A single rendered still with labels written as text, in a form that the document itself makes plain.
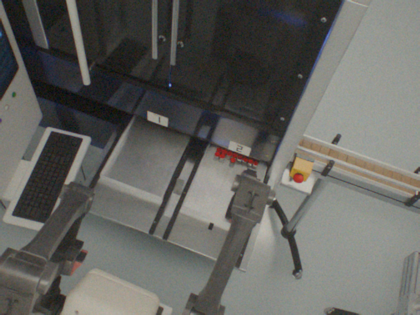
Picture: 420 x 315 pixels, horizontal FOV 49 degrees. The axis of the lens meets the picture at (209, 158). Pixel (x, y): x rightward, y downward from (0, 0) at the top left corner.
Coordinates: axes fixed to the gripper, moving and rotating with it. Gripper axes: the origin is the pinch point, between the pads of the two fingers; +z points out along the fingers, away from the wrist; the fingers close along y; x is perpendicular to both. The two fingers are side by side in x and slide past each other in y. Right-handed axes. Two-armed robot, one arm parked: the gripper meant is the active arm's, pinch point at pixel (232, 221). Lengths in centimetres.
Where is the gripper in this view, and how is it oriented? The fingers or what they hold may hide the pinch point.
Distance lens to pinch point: 176.4
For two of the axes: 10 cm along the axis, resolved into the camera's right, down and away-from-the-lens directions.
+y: 3.2, -7.0, 6.3
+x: -9.3, -3.5, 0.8
